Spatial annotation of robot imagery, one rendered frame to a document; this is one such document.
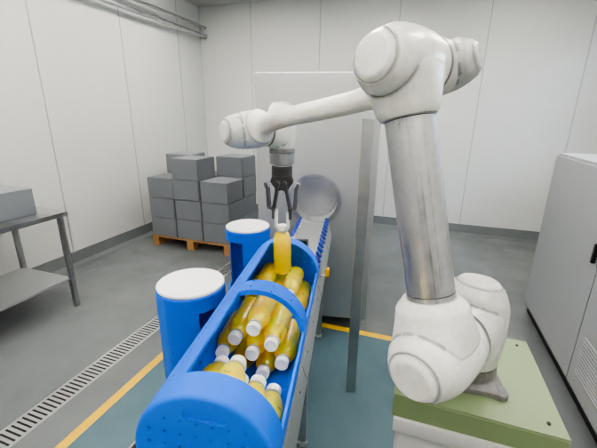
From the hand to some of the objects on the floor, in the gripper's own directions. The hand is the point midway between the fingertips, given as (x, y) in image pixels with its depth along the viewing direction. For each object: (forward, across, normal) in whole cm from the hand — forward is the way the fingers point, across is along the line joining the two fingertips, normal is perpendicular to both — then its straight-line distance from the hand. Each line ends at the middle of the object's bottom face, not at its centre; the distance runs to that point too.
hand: (282, 219), depth 131 cm
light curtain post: (+134, -32, -69) cm, 154 cm away
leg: (+134, -6, -24) cm, 136 cm away
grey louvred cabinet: (+134, -195, -84) cm, 251 cm away
